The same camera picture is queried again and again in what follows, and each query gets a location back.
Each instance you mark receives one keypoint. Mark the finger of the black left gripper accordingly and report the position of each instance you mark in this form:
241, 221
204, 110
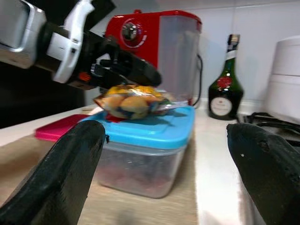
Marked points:
140, 72

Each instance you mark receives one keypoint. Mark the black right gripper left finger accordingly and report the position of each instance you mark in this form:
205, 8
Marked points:
58, 178

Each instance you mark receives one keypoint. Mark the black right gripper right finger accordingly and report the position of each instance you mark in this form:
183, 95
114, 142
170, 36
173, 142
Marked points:
269, 178

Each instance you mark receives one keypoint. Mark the yellow snack bag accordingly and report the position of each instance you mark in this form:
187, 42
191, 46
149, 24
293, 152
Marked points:
131, 103

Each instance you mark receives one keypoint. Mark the red coffee machine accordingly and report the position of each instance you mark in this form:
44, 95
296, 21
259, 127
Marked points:
173, 47

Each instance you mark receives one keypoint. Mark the pink flat lid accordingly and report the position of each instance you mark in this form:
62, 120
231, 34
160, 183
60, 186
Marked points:
58, 127

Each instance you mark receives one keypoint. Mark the steel gas stove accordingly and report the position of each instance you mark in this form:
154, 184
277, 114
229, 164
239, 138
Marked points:
269, 119

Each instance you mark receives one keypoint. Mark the dark green liqueur bottle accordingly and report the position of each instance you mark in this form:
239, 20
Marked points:
225, 93

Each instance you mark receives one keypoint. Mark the clear container blue lid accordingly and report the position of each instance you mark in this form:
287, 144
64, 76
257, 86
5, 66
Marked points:
145, 164

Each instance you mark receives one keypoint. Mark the beige counter mat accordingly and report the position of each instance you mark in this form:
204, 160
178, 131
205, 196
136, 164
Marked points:
140, 211

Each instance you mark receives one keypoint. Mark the white round appliance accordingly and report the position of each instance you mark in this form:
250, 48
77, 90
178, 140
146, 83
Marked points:
286, 82

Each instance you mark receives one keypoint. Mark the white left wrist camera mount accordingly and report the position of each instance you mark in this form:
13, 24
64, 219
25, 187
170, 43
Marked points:
75, 35

